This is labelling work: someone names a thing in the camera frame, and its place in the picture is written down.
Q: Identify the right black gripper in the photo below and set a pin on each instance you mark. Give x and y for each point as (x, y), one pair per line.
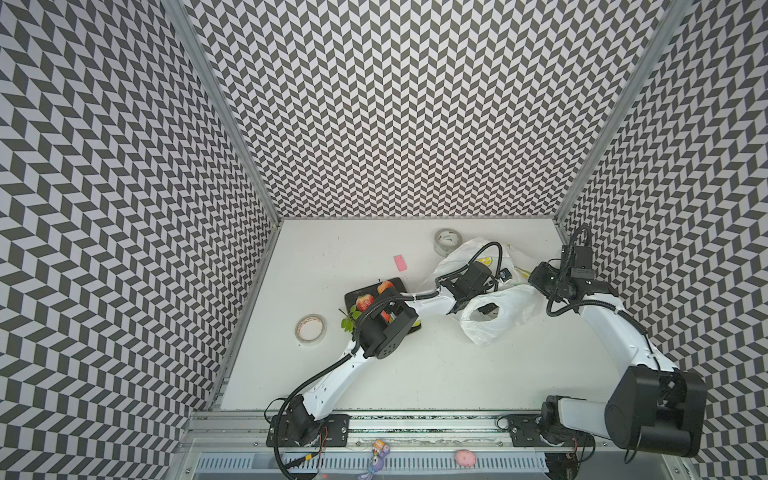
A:
(545, 278)

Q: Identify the white plastic bag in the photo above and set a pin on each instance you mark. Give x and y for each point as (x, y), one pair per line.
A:
(487, 317)

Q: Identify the peach fake apple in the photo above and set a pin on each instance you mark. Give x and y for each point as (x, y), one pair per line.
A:
(364, 302)

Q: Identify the orange fake fruit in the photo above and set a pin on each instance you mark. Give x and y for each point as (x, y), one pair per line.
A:
(385, 286)

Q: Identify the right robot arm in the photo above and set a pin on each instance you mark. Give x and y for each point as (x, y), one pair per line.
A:
(655, 407)

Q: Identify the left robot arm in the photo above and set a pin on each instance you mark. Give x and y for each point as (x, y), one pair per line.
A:
(307, 415)

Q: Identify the grey tape roll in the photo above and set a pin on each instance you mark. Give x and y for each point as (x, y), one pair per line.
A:
(446, 240)

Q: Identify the pink eraser block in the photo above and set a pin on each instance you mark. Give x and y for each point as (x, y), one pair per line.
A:
(400, 263)

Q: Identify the black square tray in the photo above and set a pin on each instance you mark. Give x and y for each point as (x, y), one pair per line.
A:
(380, 330)

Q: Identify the beige tape roll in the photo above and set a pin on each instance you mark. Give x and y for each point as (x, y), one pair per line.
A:
(310, 329)

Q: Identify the pink round toy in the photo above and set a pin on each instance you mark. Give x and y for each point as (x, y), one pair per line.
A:
(465, 458)

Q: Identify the purple toy figure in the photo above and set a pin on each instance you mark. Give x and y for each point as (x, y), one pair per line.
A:
(380, 452)

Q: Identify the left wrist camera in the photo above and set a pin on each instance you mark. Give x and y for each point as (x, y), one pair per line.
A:
(504, 275)

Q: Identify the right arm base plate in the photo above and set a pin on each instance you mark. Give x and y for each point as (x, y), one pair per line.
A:
(525, 431)

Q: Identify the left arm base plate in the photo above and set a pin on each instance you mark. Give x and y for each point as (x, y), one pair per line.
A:
(296, 431)

